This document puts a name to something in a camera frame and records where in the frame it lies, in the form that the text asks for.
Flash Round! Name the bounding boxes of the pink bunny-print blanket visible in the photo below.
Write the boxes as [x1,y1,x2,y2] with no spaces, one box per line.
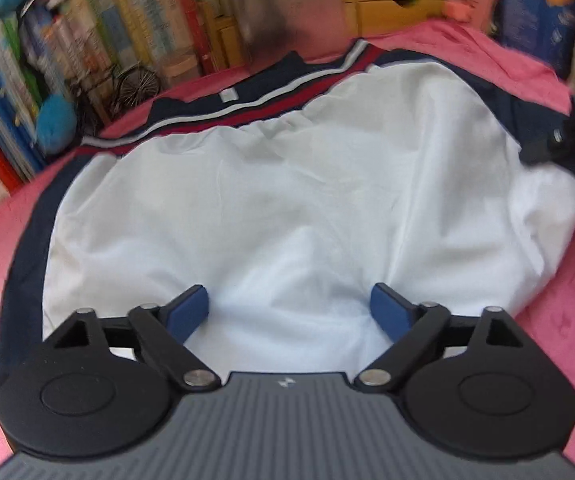
[0,17,575,480]

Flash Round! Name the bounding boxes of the small blue plush ball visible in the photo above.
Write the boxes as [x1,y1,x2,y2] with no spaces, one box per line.
[35,92,79,154]

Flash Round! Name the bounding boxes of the navy white red jacket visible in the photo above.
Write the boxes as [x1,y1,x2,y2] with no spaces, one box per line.
[0,39,575,391]

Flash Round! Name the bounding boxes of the wooden drawer box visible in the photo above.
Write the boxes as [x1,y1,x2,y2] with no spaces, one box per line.
[341,0,447,37]

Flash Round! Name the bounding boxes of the long row of colourful books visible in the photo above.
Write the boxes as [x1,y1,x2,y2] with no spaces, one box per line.
[0,0,238,181]

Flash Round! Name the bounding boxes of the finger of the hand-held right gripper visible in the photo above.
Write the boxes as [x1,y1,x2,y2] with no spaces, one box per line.
[521,110,575,167]

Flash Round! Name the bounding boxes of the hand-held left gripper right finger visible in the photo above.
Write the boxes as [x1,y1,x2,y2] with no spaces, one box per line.
[355,282,524,393]

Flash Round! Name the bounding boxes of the miniature black bicycle model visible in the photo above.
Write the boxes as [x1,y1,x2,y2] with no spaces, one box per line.
[70,62,162,122]

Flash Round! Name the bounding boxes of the blue printed box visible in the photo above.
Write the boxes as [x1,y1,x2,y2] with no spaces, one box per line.
[497,0,575,79]

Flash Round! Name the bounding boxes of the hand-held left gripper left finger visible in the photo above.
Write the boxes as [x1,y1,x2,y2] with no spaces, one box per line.
[42,284,221,392]

